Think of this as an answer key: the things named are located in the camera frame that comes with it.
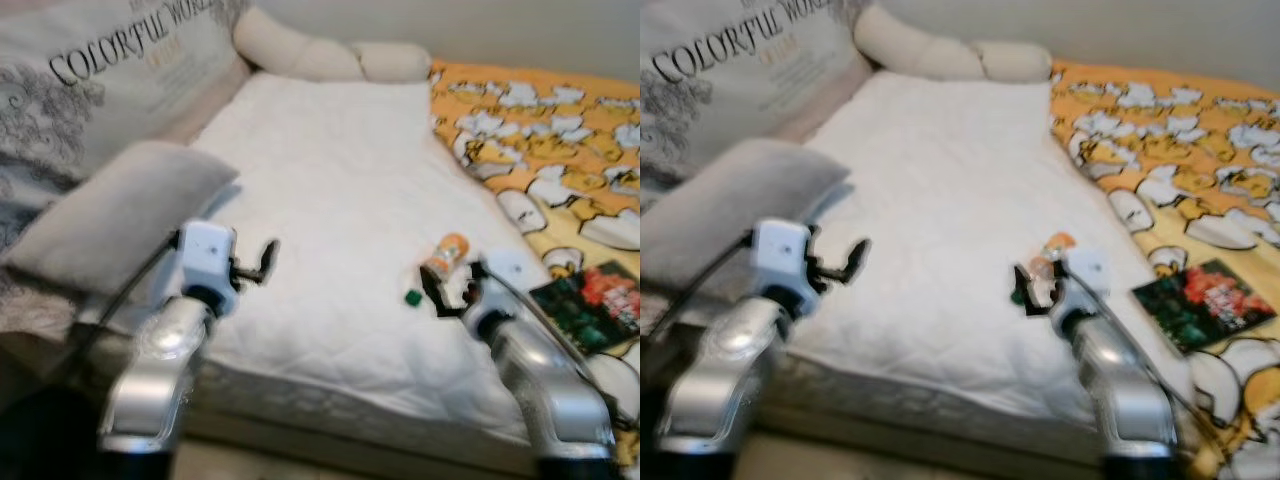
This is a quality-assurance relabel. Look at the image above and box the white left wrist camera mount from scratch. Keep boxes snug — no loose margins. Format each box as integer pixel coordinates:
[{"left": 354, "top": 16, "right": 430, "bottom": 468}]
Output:
[
  {"left": 178, "top": 222, "right": 239, "bottom": 293},
  {"left": 750, "top": 218, "right": 813, "bottom": 293}
]

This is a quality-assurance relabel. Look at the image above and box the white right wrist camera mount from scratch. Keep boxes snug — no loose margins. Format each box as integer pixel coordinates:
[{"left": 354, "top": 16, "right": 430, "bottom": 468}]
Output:
[
  {"left": 1062, "top": 248, "right": 1111, "bottom": 306},
  {"left": 478, "top": 250, "right": 533, "bottom": 313}
]

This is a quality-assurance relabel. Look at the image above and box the beige knotted long pillow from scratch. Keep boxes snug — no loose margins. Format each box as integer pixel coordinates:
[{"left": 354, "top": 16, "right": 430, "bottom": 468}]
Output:
[
  {"left": 853, "top": 5, "right": 1053, "bottom": 83},
  {"left": 232, "top": 5, "right": 433, "bottom": 84}
]

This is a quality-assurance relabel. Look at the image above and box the grey mattress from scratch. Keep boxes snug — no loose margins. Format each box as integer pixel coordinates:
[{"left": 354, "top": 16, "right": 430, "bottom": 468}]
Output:
[
  {"left": 20, "top": 330, "right": 541, "bottom": 476},
  {"left": 760, "top": 350, "right": 1191, "bottom": 471}
]

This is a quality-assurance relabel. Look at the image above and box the dark green red book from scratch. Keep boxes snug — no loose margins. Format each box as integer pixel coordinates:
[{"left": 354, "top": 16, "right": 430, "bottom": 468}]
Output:
[
  {"left": 1132, "top": 258, "right": 1251, "bottom": 353},
  {"left": 528, "top": 260, "right": 641, "bottom": 356}
]

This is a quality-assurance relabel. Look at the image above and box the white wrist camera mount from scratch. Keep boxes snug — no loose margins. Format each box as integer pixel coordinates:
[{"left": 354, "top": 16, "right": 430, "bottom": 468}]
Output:
[
  {"left": 1062, "top": 248, "right": 1111, "bottom": 306},
  {"left": 750, "top": 218, "right": 813, "bottom": 293},
  {"left": 478, "top": 250, "right": 533, "bottom": 313},
  {"left": 178, "top": 222, "right": 239, "bottom": 293}
]

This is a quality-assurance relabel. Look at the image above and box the orange plastic bottle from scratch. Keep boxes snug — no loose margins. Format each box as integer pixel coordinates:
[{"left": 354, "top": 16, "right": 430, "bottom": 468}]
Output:
[{"left": 425, "top": 233, "right": 471, "bottom": 286}]

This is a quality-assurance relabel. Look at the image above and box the yellow cartoon print blanket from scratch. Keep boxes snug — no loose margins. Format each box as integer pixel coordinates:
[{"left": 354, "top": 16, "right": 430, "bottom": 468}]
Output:
[
  {"left": 428, "top": 60, "right": 641, "bottom": 471},
  {"left": 1048, "top": 60, "right": 1280, "bottom": 480}
]

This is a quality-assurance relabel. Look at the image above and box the grey pillow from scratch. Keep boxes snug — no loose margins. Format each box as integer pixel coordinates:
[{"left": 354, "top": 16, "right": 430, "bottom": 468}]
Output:
[
  {"left": 0, "top": 140, "right": 241, "bottom": 298},
  {"left": 640, "top": 138, "right": 851, "bottom": 291}
]

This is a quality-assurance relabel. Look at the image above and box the white quilted mattress pad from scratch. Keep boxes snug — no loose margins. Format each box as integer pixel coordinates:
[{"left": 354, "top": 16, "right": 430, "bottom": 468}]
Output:
[
  {"left": 75, "top": 72, "right": 551, "bottom": 446},
  {"left": 790, "top": 70, "right": 1196, "bottom": 421}
]

